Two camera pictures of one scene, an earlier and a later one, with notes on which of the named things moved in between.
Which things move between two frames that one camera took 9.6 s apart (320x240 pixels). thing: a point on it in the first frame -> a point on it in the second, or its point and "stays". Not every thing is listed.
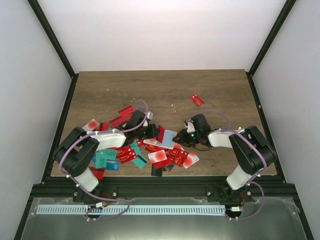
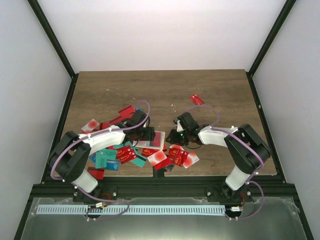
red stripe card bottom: x=161 y=131 -> x=156 y=141
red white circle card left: x=91 y=125 stays
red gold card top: x=153 y=148 -> x=147 y=152
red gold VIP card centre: x=125 y=154 stays
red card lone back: x=197 y=100 stays
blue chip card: x=113 y=164 stays
